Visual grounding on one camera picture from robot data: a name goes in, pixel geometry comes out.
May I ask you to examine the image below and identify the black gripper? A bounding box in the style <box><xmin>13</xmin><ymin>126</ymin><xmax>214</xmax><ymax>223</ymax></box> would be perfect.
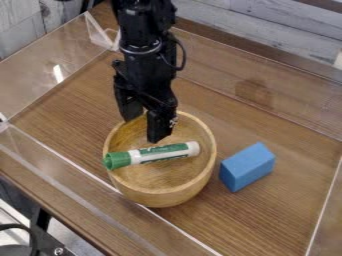
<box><xmin>112</xmin><ymin>46</ymin><xmax>179</xmax><ymax>143</ymax></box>

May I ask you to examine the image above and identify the green and white marker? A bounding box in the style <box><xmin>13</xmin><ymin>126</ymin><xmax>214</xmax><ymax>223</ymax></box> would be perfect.
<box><xmin>103</xmin><ymin>141</ymin><xmax>200</xmax><ymax>170</ymax></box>

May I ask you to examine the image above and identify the brown wooden bowl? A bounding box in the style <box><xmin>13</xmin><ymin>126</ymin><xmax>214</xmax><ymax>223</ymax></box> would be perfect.
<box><xmin>103</xmin><ymin>112</ymin><xmax>216</xmax><ymax>208</ymax></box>

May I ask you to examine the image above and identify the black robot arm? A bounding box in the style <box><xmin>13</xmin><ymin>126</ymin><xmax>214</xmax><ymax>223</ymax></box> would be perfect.
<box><xmin>111</xmin><ymin>0</ymin><xmax>186</xmax><ymax>143</ymax></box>

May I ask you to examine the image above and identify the blue foam block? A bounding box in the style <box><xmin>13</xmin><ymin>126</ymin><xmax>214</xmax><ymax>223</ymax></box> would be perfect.
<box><xmin>219</xmin><ymin>142</ymin><xmax>275</xmax><ymax>192</ymax></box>

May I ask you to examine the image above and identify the clear acrylic tray wall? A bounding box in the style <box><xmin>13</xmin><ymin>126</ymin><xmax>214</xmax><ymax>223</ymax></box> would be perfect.
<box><xmin>0</xmin><ymin>5</ymin><xmax>342</xmax><ymax>256</ymax></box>

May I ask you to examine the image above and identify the black table leg bracket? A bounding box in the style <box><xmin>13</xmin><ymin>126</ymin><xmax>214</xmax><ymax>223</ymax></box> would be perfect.
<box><xmin>29</xmin><ymin>208</ymin><xmax>76</xmax><ymax>256</ymax></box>

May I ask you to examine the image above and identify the black cable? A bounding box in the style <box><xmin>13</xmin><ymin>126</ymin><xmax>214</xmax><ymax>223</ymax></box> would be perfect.
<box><xmin>0</xmin><ymin>225</ymin><xmax>48</xmax><ymax>256</ymax></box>

